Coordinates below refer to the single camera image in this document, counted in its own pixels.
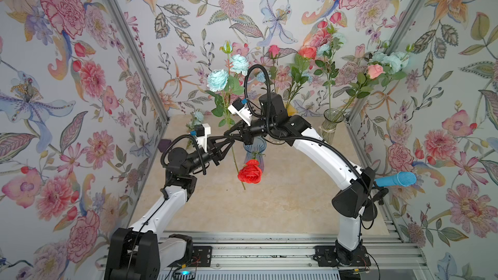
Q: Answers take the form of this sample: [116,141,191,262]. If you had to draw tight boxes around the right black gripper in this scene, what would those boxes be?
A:
[226,120,280,149]

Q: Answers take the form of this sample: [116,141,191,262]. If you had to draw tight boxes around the pink and blue rose bouquet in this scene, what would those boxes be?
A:
[312,22,415,122]

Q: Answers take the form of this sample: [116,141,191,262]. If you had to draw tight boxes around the light blue rose stem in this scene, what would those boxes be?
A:
[204,40,250,191]

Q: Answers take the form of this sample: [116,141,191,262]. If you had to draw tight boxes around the clear ribbed glass vase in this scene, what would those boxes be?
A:
[319,109,344,145]

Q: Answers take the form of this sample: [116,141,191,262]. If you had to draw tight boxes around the pink rose blue carnation bouquet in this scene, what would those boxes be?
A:
[250,45,316,108]

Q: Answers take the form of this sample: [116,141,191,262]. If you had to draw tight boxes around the left aluminium corner post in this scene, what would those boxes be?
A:
[103,0,169,124]

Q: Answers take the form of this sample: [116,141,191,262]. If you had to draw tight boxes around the red rose stem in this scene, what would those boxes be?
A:
[237,152,265,184]

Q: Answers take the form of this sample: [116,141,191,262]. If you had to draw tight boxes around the yellow ruffled glass vase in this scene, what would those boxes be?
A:
[286,102,298,117]

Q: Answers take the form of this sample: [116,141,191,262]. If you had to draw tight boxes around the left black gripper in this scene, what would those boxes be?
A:
[185,139,233,176]

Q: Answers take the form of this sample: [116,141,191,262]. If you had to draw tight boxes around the wrist white camera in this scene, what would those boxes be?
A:
[190,123,211,152]
[228,98,252,127]

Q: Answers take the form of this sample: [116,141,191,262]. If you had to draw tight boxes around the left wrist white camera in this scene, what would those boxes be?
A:
[190,123,211,152]

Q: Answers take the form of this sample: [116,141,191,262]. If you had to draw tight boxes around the right aluminium corner post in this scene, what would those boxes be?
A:
[345,0,425,127]

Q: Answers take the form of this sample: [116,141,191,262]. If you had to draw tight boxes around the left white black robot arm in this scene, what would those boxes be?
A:
[104,134,236,279]

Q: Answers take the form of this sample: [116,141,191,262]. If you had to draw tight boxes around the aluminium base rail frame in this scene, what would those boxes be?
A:
[159,232,433,279]

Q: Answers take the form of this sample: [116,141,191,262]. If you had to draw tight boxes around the aluminium corner post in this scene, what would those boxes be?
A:
[103,0,169,124]
[345,0,425,127]

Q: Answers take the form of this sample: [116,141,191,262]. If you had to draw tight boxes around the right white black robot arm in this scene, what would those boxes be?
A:
[228,90,377,267]

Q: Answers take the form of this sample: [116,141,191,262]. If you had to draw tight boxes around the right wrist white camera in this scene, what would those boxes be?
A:
[228,98,252,127]

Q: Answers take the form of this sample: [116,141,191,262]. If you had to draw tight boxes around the blue purple glass vase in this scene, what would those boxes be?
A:
[243,137,267,163]

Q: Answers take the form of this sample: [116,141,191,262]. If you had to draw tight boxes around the purple perfume bottle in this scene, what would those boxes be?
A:
[158,139,172,153]

